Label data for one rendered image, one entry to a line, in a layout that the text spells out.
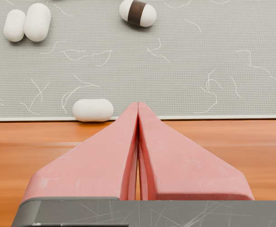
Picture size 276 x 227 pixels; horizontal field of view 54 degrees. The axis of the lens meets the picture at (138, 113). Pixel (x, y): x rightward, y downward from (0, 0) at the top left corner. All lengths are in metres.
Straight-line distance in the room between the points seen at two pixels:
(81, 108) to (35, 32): 0.09
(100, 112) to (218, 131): 0.10
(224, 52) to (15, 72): 0.20
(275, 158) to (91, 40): 0.19
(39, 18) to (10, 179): 0.14
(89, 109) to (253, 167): 0.14
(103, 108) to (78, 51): 0.07
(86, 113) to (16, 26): 0.11
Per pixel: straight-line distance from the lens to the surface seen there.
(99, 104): 0.23
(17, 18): 0.29
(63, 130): 0.24
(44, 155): 0.23
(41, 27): 0.28
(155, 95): 0.25
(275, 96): 0.28
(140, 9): 0.27
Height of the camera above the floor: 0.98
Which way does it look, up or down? 76 degrees down
